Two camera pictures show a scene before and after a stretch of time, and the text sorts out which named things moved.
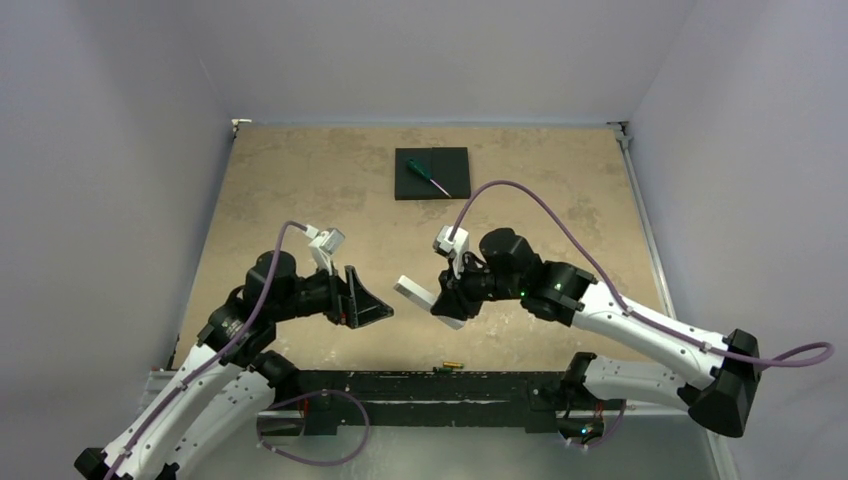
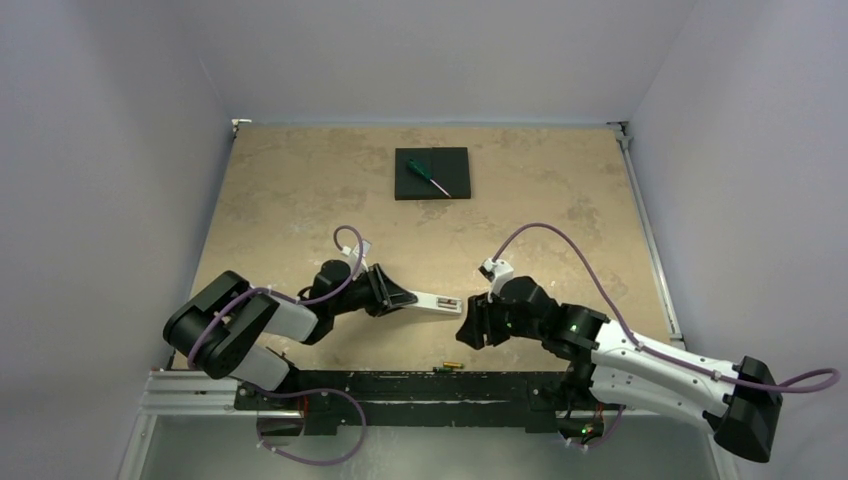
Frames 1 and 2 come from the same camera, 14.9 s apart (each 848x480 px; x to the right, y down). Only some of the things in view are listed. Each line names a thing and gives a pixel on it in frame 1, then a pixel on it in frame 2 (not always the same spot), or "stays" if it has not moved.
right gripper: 454,287 -> 481,321
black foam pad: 447,166 stays
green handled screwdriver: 424,173 stays
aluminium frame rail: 645,220 stays
